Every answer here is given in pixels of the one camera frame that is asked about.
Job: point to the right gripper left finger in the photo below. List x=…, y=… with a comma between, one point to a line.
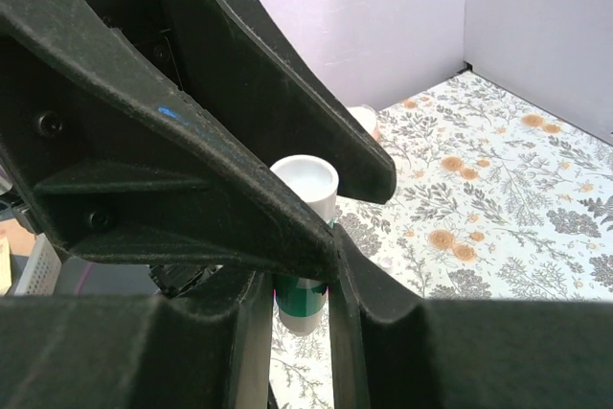
x=209, y=348

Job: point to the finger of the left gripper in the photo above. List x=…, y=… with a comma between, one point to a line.
x=236, y=62
x=117, y=165

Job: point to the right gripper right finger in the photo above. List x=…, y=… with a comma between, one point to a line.
x=390, y=348

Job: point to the green white glue stick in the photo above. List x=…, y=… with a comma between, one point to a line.
x=301, y=298

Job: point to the white glue stick cap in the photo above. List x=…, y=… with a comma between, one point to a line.
x=386, y=263

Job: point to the white toilet paper roll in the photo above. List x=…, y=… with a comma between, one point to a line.
x=367, y=118

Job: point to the floral patterned table mat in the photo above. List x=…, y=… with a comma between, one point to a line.
x=496, y=200

